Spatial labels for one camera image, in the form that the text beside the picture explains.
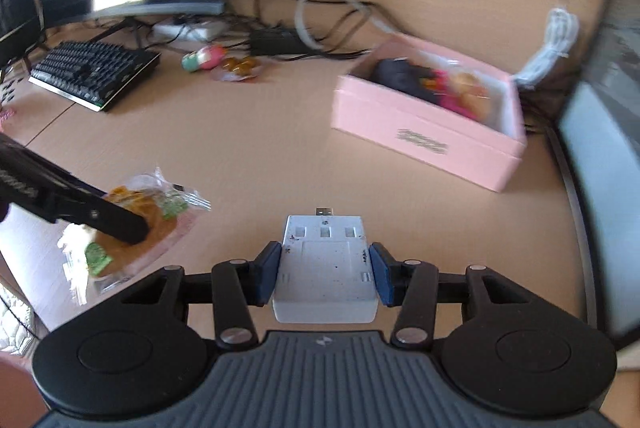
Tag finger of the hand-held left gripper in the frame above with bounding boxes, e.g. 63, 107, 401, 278
50, 178, 152, 245

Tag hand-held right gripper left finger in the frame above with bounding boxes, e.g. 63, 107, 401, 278
120, 241, 283, 351

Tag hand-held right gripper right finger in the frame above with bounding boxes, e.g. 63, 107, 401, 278
367, 242, 527, 352

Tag bread packet with green label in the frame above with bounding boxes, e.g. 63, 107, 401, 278
57, 167, 212, 304

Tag white battery charger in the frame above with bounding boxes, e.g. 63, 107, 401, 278
272, 207, 379, 325

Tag pink cardboard box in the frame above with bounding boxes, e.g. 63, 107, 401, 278
330, 32, 529, 194

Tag black plush toy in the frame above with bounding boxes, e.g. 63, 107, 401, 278
372, 57, 442, 105

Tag black keyboard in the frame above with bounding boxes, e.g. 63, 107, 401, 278
27, 39, 162, 113

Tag white patterned cloth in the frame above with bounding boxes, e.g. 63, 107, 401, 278
0, 285, 37, 354

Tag pink and green toy figure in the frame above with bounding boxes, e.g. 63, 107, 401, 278
180, 46, 229, 73

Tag packet of brown chestnuts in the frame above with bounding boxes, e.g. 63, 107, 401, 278
212, 56, 267, 84

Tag white power strip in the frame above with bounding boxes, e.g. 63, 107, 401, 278
152, 19, 227, 43

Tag black power adapter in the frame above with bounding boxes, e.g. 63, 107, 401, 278
249, 27, 307, 57

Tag curved monitor with white screen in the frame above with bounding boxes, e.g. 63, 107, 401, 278
547, 23, 640, 350

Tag grey cable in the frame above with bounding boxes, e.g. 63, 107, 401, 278
295, 0, 402, 53

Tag white bundled cable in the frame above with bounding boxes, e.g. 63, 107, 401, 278
515, 0, 582, 92

